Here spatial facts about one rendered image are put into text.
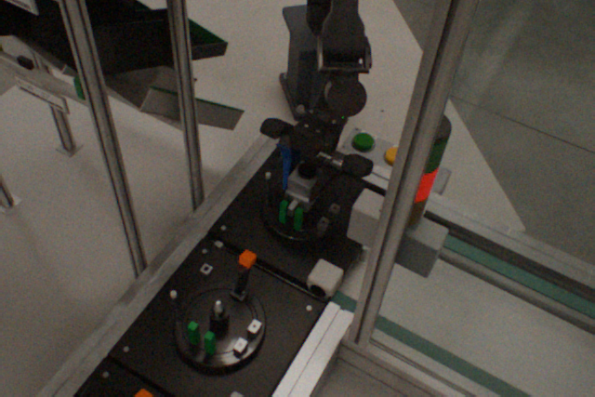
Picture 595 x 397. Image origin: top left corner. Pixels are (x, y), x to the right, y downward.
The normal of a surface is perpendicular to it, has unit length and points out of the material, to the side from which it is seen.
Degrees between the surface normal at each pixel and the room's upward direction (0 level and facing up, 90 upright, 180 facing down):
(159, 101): 90
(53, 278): 0
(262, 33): 0
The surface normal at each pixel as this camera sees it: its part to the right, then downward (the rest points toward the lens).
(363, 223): -0.50, 0.65
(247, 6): 0.06, -0.63
